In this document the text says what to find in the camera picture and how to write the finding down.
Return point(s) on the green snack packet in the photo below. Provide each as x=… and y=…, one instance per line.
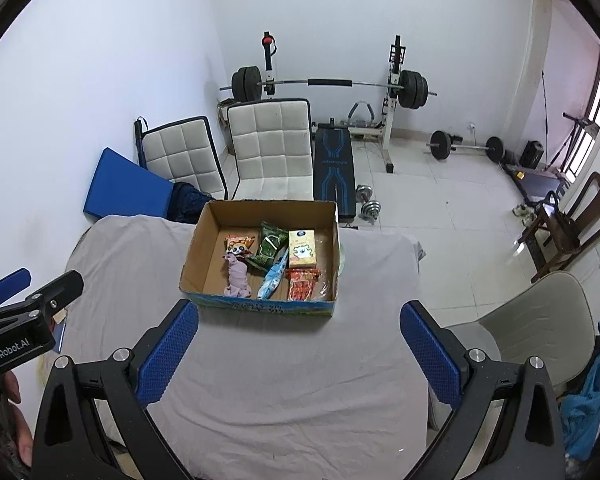
x=270, y=245

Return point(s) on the short barbell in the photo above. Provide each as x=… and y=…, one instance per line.
x=442, y=145

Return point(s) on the black blue weight bench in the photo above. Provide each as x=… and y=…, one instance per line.
x=334, y=170

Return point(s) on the chrome dumbbell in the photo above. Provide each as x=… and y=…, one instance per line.
x=364, y=193
x=371, y=210

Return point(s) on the person's left hand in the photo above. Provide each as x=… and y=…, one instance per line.
x=20, y=420

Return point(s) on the white slipper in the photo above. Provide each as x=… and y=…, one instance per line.
x=522, y=214

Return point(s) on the blue phone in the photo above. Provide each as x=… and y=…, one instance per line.
x=60, y=332

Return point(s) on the pink cloth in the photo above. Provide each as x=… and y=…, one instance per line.
x=237, y=277

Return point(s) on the long barbell with plates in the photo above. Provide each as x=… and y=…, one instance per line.
x=330, y=82

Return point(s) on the yellow bear carton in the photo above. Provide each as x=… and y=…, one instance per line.
x=301, y=250

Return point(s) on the white padded chair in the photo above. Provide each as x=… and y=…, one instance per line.
x=270, y=145
x=180, y=155

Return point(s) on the red snack packet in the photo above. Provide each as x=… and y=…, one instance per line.
x=301, y=287

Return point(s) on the brown wooden chair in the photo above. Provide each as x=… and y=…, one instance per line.
x=560, y=230

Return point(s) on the dark blue cloth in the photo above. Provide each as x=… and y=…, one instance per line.
x=187, y=202

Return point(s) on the white barbell rack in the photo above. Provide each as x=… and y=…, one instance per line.
x=389, y=130

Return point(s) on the grey green bucket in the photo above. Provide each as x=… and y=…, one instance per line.
x=225, y=112

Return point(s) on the cardboard box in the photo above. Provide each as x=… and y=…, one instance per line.
x=210, y=260

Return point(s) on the grey curved exercise bar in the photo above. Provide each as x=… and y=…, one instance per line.
x=362, y=110

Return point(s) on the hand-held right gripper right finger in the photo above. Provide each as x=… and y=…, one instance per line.
x=430, y=350

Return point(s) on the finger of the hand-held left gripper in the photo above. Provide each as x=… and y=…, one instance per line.
x=60, y=287
x=10, y=282

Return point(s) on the window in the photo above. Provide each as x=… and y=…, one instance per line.
x=592, y=120

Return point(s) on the beige plastic chair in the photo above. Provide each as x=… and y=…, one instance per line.
x=540, y=320

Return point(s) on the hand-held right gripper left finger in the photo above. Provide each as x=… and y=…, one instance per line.
x=167, y=350

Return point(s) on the blue black pole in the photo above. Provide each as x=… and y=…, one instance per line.
x=140, y=140

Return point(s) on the blue foam mat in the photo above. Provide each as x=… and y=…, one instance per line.
x=125, y=185

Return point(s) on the black speaker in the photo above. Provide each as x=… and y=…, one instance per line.
x=531, y=155

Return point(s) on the orange panda snack packet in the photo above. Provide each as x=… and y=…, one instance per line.
x=240, y=245

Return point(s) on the long blue snack packet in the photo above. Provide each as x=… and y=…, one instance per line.
x=272, y=280

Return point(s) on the black treadmill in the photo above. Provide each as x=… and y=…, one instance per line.
x=535, y=182

